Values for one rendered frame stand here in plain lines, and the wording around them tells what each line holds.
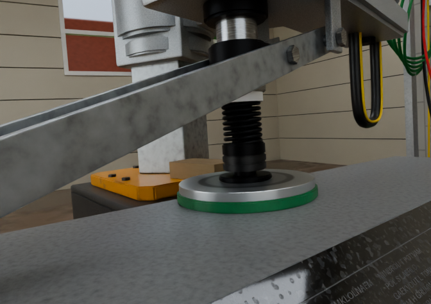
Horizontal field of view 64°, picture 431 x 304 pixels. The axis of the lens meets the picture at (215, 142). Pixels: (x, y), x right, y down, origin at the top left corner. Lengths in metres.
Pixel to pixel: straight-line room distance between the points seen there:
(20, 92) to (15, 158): 6.01
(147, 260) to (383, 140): 6.12
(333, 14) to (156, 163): 0.76
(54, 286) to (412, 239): 0.36
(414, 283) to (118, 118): 0.31
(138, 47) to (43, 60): 5.23
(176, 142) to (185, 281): 0.90
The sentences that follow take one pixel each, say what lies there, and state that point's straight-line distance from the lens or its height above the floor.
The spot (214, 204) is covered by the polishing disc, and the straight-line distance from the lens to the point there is 0.46.
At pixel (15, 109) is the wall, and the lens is 6.26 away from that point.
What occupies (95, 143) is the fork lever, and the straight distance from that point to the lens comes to 0.30.
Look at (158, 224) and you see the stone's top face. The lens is 0.44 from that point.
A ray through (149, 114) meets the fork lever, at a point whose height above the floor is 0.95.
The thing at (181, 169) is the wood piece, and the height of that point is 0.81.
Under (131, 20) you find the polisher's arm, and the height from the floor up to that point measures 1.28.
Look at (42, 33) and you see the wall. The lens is 6.46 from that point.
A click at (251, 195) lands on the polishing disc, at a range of 0.46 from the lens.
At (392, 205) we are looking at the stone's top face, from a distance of 0.50.
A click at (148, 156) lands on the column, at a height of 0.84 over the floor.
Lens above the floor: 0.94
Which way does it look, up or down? 3 degrees down
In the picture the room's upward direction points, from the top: 4 degrees counter-clockwise
